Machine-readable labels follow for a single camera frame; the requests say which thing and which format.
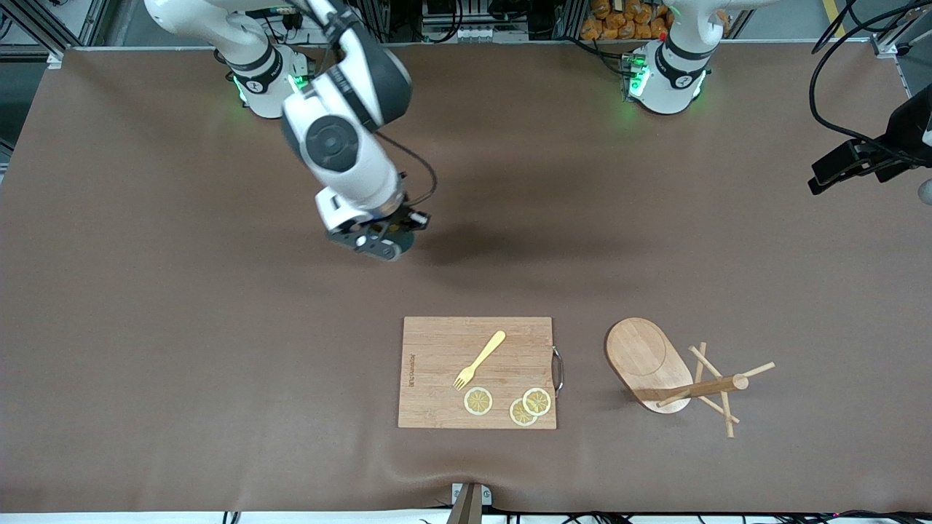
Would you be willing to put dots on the wooden mug tree rack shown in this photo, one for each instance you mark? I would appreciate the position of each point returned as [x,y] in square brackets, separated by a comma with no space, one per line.
[644,356]

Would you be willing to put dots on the grey electronics box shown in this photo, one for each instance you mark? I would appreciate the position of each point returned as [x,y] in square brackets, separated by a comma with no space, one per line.
[473,33]

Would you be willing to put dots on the yellow plastic fork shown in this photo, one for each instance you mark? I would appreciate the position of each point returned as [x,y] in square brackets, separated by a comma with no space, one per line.
[480,359]

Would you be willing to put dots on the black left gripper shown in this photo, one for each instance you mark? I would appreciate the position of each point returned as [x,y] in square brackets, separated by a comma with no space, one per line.
[905,135]

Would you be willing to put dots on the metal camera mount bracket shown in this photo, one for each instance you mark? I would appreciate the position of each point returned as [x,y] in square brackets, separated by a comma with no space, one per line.
[470,506]

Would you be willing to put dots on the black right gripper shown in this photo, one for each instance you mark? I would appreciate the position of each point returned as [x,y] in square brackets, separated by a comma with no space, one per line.
[399,220]

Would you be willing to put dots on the brown table cover mat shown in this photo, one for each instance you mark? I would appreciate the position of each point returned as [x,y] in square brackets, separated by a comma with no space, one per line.
[218,327]

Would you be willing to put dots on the aluminium frame rail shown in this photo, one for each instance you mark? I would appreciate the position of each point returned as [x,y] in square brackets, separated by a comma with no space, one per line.
[885,45]
[91,22]

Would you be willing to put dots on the bamboo cutting board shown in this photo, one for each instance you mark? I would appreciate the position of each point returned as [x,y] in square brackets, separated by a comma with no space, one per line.
[437,364]

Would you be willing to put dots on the bag of orange buns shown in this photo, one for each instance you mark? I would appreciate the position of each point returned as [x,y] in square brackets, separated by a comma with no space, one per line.
[626,22]

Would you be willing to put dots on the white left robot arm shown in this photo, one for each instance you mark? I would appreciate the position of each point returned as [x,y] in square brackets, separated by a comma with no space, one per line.
[666,80]

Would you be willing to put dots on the lemon slice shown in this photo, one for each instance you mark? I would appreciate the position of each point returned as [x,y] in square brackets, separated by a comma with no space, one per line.
[478,401]
[518,415]
[537,401]

